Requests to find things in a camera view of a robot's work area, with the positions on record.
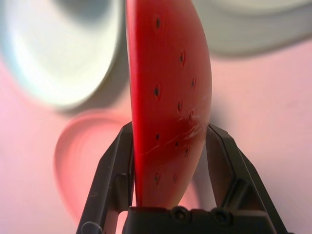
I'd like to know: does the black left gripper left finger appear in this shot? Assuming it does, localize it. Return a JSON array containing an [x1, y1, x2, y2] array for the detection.
[[75, 121, 136, 234]]

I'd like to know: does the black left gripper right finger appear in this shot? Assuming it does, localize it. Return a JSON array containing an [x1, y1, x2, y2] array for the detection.
[[207, 124, 288, 234]]

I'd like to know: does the toy watermelon slice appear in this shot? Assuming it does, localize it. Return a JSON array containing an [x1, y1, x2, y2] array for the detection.
[[125, 0, 213, 208]]

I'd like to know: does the pink plate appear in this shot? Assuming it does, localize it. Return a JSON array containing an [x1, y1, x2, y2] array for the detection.
[[55, 109, 203, 210]]

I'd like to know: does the mint green plate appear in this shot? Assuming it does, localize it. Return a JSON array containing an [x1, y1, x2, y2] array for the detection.
[[0, 0, 122, 112]]

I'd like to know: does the green cutting board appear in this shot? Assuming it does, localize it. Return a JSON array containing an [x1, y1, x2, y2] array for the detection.
[[195, 0, 312, 58]]

